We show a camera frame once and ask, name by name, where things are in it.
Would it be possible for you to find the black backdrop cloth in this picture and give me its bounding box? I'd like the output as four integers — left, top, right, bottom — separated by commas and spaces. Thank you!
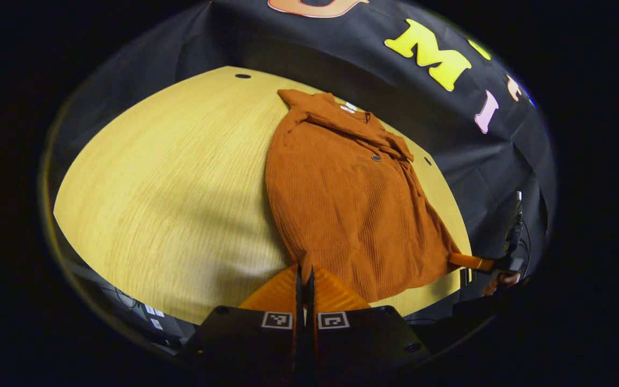
54, 0, 557, 269

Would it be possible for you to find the dark box with white labels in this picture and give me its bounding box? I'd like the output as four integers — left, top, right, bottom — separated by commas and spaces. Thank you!
140, 301, 193, 346

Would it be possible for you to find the rust orange knit garment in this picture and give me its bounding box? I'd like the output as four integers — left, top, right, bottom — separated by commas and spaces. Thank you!
265, 89, 463, 303

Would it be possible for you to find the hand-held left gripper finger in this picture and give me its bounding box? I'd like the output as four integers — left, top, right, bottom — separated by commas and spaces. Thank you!
306, 263, 431, 377
183, 263, 304, 377

